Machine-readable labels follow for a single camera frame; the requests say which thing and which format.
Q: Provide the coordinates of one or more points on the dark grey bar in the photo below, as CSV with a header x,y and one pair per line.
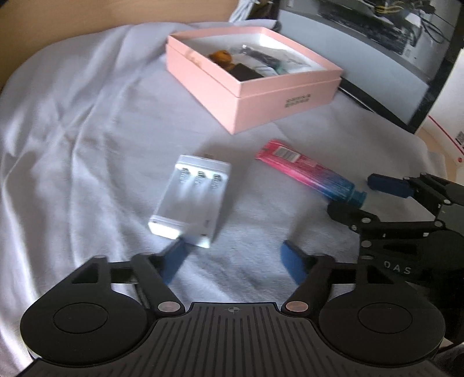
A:
x,y
246,71

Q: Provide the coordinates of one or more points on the white packet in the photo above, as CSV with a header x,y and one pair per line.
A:
x,y
266,70

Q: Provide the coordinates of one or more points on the pink and blue tube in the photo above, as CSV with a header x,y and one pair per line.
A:
x,y
308,170

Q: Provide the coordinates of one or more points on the black monitor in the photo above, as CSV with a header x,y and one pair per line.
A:
x,y
362,54

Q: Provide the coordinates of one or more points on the clear bag of black parts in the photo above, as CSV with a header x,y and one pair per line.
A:
x,y
264,54

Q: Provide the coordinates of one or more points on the white red-lined box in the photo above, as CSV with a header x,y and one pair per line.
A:
x,y
444,137

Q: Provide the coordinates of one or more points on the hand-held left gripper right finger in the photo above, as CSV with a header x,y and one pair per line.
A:
x,y
293,261

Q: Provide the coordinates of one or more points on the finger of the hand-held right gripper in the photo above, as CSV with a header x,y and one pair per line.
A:
x,y
351,214
388,185

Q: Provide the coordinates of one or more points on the teal plastic clip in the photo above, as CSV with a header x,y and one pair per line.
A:
x,y
278,67

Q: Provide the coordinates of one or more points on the white battery charger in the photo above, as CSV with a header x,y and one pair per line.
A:
x,y
190,203

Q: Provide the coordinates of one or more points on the wooden board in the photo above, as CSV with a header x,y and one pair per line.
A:
x,y
90,21

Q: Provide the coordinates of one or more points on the white bed sheet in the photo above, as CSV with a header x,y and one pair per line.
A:
x,y
90,145

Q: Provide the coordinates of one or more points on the pink cardboard box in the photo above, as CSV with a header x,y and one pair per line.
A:
x,y
275,98

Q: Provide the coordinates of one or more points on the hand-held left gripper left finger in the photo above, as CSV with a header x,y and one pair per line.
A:
x,y
174,258

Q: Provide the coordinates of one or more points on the orange toy bear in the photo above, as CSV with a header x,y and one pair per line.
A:
x,y
221,58

